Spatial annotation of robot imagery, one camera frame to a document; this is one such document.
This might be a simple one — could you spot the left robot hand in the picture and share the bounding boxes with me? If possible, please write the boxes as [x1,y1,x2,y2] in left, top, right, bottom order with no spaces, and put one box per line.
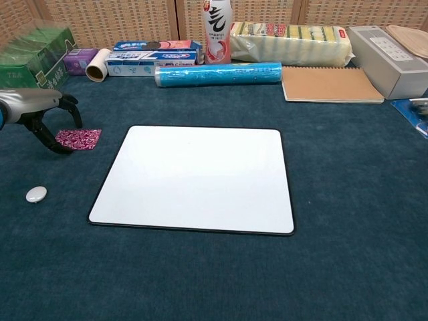
[0,88,84,155]

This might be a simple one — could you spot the pink patterned square packet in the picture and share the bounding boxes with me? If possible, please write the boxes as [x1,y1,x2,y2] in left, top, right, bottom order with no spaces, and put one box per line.
[54,128,102,152]

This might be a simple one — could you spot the green tea bag box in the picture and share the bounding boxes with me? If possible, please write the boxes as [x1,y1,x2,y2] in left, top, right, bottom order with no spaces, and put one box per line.
[0,19,79,92]

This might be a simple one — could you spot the purple small box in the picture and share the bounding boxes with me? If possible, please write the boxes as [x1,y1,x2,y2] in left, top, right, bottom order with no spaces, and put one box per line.
[62,47,100,78]

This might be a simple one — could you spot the white lint roller refill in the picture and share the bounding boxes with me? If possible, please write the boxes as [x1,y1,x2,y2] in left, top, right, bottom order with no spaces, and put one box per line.
[85,47,112,83]

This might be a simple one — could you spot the white blue toothpaste box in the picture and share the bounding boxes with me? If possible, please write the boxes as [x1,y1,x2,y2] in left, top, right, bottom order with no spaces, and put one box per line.
[104,49,199,78]

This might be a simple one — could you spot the woven wooden folding screen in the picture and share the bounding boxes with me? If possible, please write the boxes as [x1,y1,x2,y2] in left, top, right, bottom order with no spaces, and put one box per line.
[0,0,428,51]

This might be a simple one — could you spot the white rectangular board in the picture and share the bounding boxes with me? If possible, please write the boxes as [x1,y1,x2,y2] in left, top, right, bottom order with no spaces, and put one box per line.
[87,124,296,237]

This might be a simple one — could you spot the blue cling film roll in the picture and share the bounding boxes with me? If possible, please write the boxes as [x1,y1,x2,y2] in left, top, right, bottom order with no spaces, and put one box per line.
[154,61,284,89]

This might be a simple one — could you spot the pink white drink bottle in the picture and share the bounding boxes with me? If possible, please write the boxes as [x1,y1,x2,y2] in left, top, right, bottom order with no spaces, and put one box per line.
[201,0,233,66]

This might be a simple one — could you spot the yellow sponge multipack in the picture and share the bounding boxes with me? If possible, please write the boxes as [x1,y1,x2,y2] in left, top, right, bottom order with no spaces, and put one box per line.
[229,21,356,68]

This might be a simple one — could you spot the brown spiral notebook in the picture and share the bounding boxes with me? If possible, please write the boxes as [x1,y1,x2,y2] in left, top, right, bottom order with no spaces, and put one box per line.
[281,64,386,104]

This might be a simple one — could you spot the grey power strip box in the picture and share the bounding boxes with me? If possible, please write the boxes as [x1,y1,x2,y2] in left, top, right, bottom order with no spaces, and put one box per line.
[347,24,428,100]

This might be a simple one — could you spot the blue blister pack hooks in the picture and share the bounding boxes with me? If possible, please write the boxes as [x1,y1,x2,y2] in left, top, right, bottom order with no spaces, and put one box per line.
[390,98,428,140]

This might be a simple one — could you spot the beige lidded food container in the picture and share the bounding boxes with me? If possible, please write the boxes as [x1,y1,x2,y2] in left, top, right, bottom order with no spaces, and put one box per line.
[385,23,428,59]

